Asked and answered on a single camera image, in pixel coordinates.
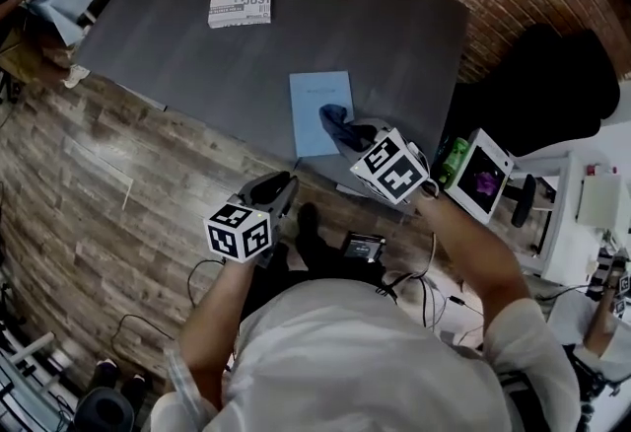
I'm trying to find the person's left forearm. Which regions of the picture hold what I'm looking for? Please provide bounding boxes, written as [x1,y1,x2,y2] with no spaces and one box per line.
[177,256,258,414]

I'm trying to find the green bottle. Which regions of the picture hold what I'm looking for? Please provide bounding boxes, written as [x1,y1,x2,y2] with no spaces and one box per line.
[438,137,470,185]

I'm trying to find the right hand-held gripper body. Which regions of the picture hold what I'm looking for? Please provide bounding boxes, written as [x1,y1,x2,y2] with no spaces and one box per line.
[349,126,440,205]

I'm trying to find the light blue notebook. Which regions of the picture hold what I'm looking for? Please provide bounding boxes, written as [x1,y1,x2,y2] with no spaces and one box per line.
[288,70,357,159]

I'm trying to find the dark table with white legs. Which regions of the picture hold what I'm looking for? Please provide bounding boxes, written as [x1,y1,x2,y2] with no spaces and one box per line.
[73,0,470,219]

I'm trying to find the cream box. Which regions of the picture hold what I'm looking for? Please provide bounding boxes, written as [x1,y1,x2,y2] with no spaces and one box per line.
[576,171,621,228]

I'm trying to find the person's black trousers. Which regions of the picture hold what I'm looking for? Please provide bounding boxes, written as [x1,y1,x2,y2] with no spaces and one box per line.
[241,201,395,318]

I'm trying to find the black waist device with screen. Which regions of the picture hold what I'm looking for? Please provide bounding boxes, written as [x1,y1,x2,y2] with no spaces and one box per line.
[340,231,387,263]

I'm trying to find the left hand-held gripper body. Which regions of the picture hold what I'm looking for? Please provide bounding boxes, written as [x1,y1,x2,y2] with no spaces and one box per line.
[203,195,286,269]

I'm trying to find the black covered chair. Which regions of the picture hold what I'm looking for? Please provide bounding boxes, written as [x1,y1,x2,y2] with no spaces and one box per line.
[443,23,621,158]

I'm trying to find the black round-backed chair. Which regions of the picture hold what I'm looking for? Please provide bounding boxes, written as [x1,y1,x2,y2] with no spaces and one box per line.
[73,385,135,432]

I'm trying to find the dark blue cloth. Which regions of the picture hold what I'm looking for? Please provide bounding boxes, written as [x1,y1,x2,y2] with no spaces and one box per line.
[318,103,367,155]

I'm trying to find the person's white shirt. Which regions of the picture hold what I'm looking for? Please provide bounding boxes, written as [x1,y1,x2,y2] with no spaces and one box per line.
[150,277,583,432]

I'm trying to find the white desk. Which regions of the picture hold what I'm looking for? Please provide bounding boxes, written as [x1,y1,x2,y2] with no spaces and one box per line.
[512,151,631,284]

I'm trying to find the person's right forearm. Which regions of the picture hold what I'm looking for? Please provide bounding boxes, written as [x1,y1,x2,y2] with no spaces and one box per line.
[413,192,533,323]

